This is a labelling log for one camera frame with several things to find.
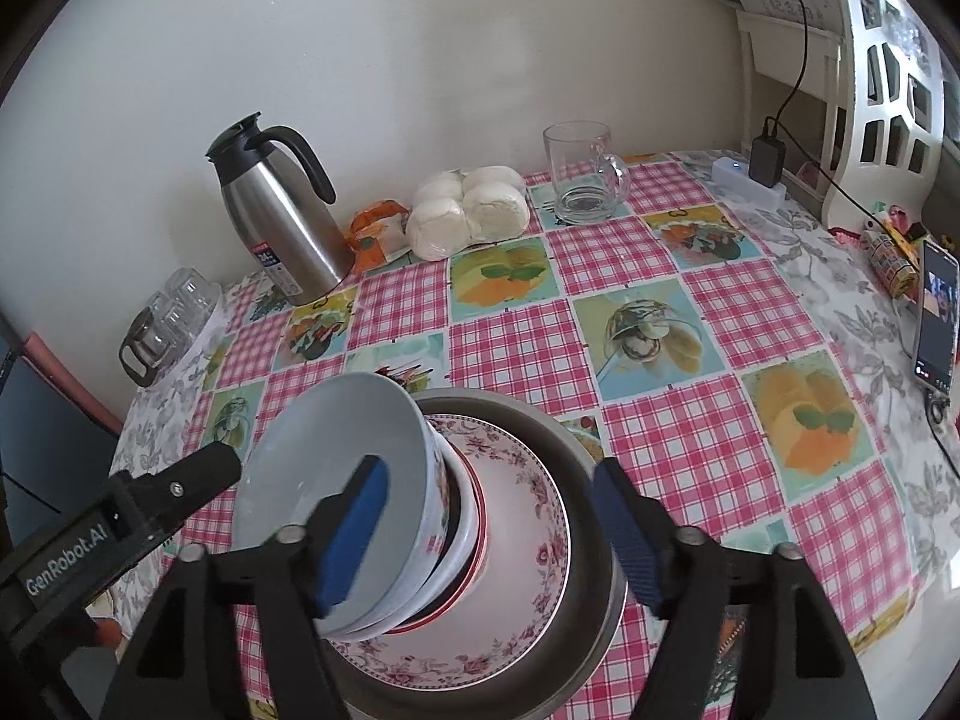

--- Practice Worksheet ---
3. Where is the orange snack packet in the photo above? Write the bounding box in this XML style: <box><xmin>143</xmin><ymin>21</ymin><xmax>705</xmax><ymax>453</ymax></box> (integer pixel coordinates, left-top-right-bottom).
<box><xmin>346</xmin><ymin>199</ymin><xmax>413</xmax><ymax>271</ymax></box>

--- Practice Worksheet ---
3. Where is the black phone cable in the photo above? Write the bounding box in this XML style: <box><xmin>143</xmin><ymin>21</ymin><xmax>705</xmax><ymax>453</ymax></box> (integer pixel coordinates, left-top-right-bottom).
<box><xmin>784</xmin><ymin>157</ymin><xmax>960</xmax><ymax>458</ymax></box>

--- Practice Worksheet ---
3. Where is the round stainless steel plate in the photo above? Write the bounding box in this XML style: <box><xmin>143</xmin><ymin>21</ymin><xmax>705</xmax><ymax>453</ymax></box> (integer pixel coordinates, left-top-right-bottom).
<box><xmin>326</xmin><ymin>388</ymin><xmax>627</xmax><ymax>720</ymax></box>

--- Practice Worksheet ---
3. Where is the glass teapot with black handle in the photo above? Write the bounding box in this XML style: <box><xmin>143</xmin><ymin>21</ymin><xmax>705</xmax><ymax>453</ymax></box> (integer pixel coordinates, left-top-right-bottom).
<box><xmin>118</xmin><ymin>307</ymin><xmax>188</xmax><ymax>389</ymax></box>

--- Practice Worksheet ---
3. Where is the white power strip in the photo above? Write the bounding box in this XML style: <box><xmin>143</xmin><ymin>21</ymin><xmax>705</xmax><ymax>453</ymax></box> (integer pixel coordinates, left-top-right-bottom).
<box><xmin>711</xmin><ymin>156</ymin><xmax>788</xmax><ymax>203</ymax></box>

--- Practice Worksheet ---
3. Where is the smartphone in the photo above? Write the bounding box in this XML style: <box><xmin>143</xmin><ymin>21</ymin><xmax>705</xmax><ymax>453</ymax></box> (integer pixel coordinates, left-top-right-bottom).
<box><xmin>911</xmin><ymin>240</ymin><xmax>960</xmax><ymax>395</ymax></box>

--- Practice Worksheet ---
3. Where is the white carved shelf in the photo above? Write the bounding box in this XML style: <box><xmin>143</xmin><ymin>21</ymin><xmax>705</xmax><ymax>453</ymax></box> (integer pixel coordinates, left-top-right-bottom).
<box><xmin>735</xmin><ymin>0</ymin><xmax>953</xmax><ymax>230</ymax></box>

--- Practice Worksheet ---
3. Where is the small printed bottle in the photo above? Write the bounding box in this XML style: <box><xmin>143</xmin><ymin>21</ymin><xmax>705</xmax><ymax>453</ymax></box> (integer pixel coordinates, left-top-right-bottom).
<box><xmin>861</xmin><ymin>229</ymin><xmax>922</xmax><ymax>299</ymax></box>

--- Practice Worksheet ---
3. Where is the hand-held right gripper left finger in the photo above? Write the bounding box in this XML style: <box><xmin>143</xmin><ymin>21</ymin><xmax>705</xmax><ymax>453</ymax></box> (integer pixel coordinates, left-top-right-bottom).
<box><xmin>97</xmin><ymin>454</ymin><xmax>391</xmax><ymax>720</ymax></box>

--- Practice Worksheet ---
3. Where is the dark blue cabinet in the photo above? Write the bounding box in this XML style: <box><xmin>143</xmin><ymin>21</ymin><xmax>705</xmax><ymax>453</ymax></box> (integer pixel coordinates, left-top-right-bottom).
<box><xmin>0</xmin><ymin>330</ymin><xmax>121</xmax><ymax>541</ymax></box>

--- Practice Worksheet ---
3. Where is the bag of steamed buns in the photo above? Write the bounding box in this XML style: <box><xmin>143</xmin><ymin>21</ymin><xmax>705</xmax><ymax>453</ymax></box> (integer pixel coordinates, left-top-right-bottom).
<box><xmin>405</xmin><ymin>165</ymin><xmax>532</xmax><ymax>262</ymax></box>

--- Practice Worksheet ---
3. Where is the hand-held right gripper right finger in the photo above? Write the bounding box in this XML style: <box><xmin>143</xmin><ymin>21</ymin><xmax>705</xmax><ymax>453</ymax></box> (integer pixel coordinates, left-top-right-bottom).
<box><xmin>592</xmin><ymin>457</ymin><xmax>878</xmax><ymax>720</ymax></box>

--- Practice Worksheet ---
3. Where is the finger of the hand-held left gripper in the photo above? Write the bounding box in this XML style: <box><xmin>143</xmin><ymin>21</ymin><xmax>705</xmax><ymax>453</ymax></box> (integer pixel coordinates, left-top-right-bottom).
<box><xmin>105</xmin><ymin>441</ymin><xmax>245</xmax><ymax>541</ymax></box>

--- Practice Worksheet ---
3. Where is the strawberry print red-rim bowl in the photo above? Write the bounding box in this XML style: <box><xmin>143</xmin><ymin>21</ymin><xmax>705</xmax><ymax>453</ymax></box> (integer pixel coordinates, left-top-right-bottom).
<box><xmin>352</xmin><ymin>457</ymin><xmax>494</xmax><ymax>642</ymax></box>

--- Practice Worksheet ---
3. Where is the small white red-emblem bowl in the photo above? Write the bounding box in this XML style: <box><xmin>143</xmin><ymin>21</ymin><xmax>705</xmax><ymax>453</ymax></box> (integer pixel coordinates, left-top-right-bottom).
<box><xmin>231</xmin><ymin>371</ymin><xmax>451</xmax><ymax>635</ymax></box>

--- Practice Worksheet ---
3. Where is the clear glass cup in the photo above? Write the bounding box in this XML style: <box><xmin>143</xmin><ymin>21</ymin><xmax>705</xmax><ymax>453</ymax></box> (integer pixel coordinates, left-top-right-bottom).
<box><xmin>146</xmin><ymin>292</ymin><xmax>200</xmax><ymax>346</ymax></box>
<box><xmin>166</xmin><ymin>268</ymin><xmax>222</xmax><ymax>316</ymax></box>

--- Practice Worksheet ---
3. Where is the round pink floral plate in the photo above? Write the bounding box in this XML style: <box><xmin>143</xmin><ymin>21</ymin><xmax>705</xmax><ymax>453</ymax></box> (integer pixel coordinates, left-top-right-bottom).
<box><xmin>334</xmin><ymin>414</ymin><xmax>569</xmax><ymax>687</ymax></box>

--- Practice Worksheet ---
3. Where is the pink checked tablecloth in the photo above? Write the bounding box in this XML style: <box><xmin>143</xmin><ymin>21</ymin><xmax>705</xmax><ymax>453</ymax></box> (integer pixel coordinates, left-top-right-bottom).
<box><xmin>180</xmin><ymin>150</ymin><xmax>946</xmax><ymax>720</ymax></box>

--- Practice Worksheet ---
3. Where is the black charger cable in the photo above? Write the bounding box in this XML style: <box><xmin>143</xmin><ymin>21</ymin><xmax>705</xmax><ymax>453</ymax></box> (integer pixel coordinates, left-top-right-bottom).
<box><xmin>739</xmin><ymin>0</ymin><xmax>811</xmax><ymax>137</ymax></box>

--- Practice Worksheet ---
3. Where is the black charger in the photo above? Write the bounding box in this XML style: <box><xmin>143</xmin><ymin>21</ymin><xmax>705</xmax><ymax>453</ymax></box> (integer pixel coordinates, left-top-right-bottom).
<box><xmin>752</xmin><ymin>118</ymin><xmax>787</xmax><ymax>188</ymax></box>

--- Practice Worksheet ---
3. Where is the clear glass mug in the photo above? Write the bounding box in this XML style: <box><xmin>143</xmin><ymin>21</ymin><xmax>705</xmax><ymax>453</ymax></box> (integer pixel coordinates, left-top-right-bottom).
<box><xmin>543</xmin><ymin>121</ymin><xmax>632</xmax><ymax>226</ymax></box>

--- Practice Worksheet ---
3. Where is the stainless steel thermos jug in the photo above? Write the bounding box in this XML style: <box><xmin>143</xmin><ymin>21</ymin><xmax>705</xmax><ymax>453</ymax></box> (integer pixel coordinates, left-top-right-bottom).
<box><xmin>206</xmin><ymin>114</ymin><xmax>357</xmax><ymax>307</ymax></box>

